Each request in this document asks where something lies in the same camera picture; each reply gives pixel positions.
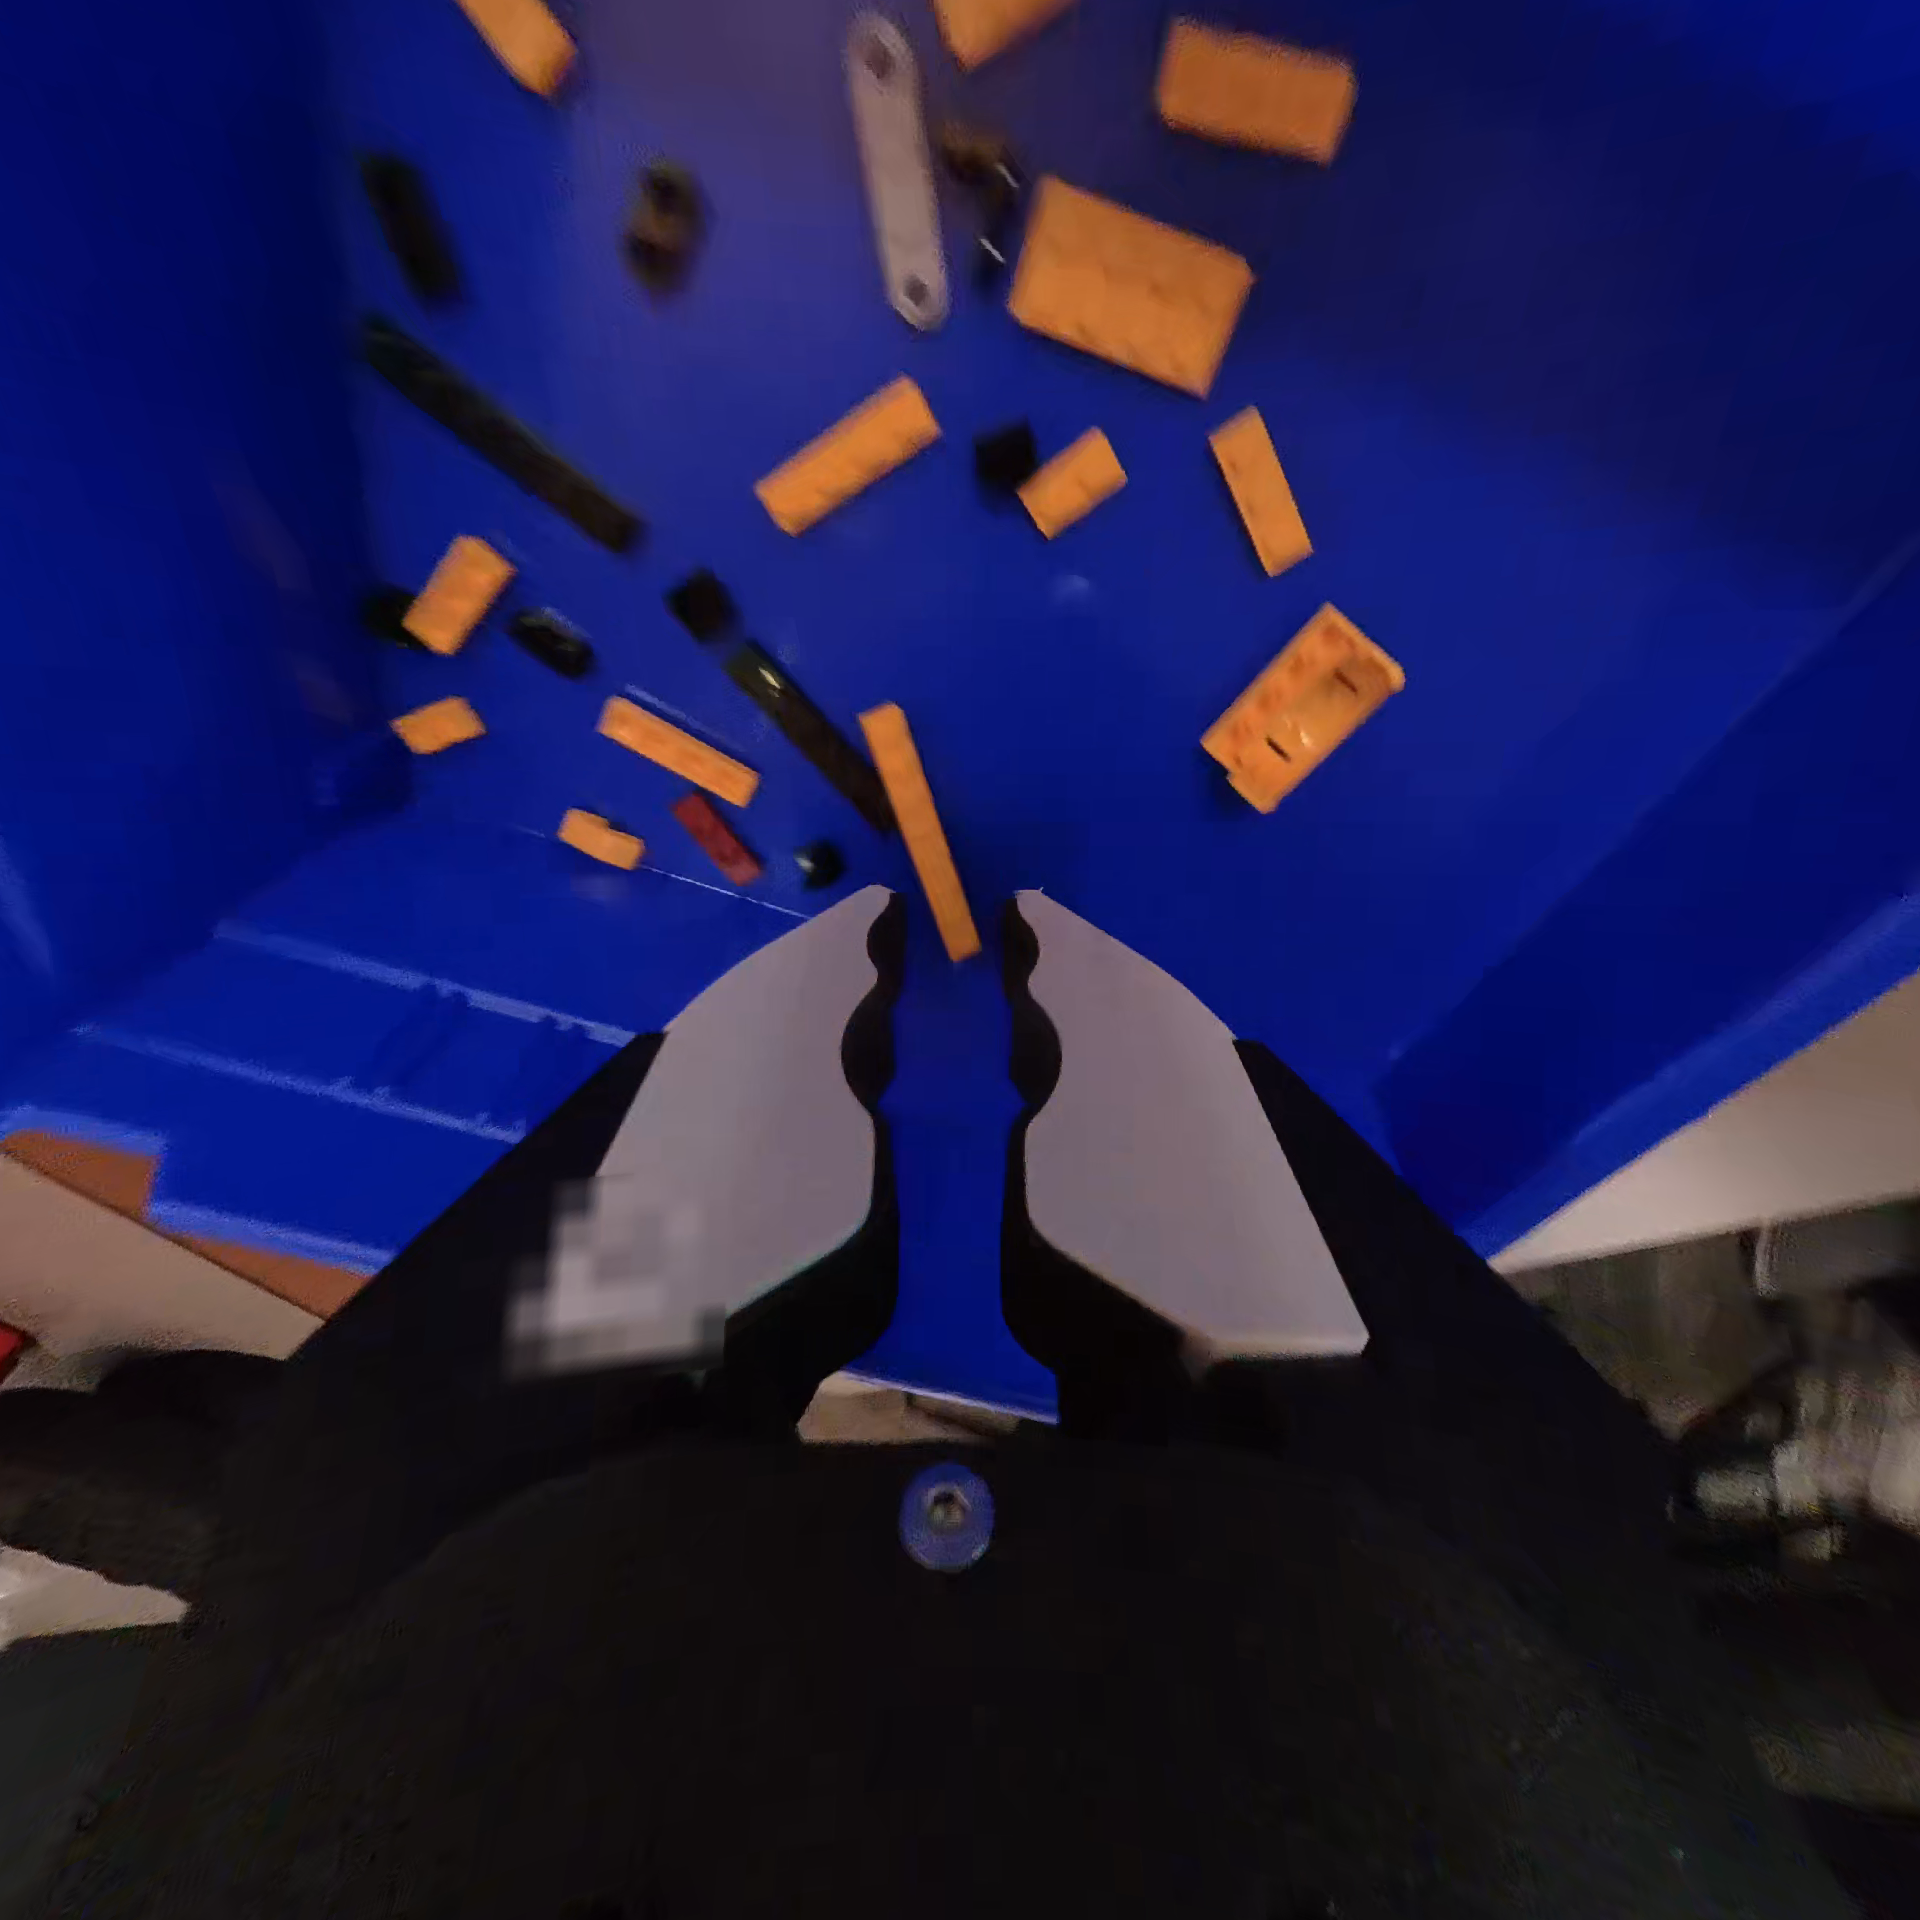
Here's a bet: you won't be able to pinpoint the large blue plastic bin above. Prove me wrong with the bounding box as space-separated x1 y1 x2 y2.
0 0 1920 1420

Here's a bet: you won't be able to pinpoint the dark red toy plate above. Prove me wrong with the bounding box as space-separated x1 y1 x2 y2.
672 790 769 887

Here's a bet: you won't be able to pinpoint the narrow orange toy plate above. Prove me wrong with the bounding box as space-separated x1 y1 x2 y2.
858 702 986 961

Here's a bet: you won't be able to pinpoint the grey toy beam with holes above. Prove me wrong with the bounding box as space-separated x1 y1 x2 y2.
844 12 953 330

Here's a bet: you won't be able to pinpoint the long orange toy parts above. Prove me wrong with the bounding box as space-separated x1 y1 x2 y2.
391 0 1409 873

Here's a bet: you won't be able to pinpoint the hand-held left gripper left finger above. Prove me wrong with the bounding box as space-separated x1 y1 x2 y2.
599 884 911 1441

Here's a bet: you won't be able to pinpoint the scattered black toy parts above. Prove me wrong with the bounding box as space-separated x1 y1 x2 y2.
358 119 1039 887

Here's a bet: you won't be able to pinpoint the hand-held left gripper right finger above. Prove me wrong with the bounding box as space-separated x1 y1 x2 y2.
998 887 1369 1426

